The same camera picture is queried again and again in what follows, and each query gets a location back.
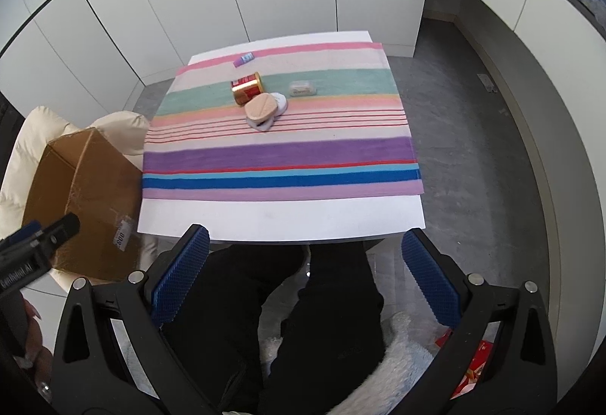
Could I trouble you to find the clear round plastic case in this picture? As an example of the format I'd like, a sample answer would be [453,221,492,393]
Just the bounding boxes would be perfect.
[248,93,288,132]

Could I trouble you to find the beige rounded case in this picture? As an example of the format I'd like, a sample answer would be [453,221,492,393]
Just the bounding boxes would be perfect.
[244,93,278,122]

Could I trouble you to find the striped colourful towel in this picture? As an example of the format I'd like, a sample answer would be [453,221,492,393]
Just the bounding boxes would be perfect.
[141,42,423,201]

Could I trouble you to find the cream padded chair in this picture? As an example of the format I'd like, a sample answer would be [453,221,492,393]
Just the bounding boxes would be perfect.
[0,106,159,297]

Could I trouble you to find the brown cardboard box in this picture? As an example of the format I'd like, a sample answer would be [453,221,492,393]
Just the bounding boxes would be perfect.
[23,127,145,282]

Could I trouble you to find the white curved counter cabinet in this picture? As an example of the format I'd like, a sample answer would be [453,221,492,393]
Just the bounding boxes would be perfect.
[417,0,606,316]

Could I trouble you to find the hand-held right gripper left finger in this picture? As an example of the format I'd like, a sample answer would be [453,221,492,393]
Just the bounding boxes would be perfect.
[52,224,210,415]

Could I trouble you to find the person's legs black trousers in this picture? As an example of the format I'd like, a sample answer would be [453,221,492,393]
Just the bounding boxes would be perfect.
[161,244,385,415]

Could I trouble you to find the person's left hand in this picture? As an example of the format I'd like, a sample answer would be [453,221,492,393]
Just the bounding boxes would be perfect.
[21,301,53,397]

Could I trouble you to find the red and gold can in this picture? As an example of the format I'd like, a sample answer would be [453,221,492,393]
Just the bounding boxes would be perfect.
[230,72,264,106]

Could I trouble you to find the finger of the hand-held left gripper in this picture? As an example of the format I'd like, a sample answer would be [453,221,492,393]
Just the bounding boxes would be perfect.
[0,221,42,252]
[40,213,80,250]

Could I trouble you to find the red printed packet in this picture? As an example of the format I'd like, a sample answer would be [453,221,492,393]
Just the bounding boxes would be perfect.
[433,330,493,399]

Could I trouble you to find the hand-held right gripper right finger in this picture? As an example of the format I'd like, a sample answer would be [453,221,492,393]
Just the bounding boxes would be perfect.
[400,229,557,415]

